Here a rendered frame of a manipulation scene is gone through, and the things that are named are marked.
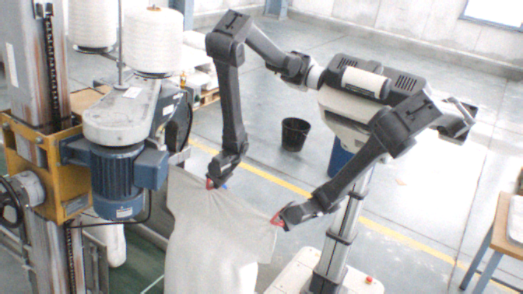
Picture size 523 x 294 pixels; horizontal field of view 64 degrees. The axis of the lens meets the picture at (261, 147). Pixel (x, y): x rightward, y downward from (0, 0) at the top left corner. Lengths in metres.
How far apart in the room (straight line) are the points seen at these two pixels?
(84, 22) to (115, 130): 0.38
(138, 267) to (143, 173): 1.04
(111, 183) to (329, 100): 0.81
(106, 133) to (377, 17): 8.61
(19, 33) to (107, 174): 0.42
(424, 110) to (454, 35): 8.23
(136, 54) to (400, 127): 0.71
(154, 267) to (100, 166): 1.04
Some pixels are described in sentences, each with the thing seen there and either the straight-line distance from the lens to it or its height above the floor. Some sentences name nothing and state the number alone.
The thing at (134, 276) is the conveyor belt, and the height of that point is 0.38.
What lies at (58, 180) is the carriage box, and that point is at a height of 1.19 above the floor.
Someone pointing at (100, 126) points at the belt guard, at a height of 1.42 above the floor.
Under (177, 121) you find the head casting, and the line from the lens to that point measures 1.67.
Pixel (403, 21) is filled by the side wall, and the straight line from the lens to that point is 9.37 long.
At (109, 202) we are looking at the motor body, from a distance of 1.31.
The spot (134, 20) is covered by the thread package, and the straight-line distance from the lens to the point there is 1.20.
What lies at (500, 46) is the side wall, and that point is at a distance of 9.17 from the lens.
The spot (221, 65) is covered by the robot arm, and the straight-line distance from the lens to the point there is 1.19.
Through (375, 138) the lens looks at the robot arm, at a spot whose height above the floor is 1.53.
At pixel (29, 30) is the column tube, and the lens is 1.25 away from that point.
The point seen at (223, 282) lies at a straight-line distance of 1.66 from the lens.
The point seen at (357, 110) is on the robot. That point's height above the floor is 1.40.
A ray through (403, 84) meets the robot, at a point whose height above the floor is 1.53.
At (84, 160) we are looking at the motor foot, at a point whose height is 1.26.
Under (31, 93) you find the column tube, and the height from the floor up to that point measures 1.45.
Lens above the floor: 1.95
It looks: 28 degrees down
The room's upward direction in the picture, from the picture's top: 9 degrees clockwise
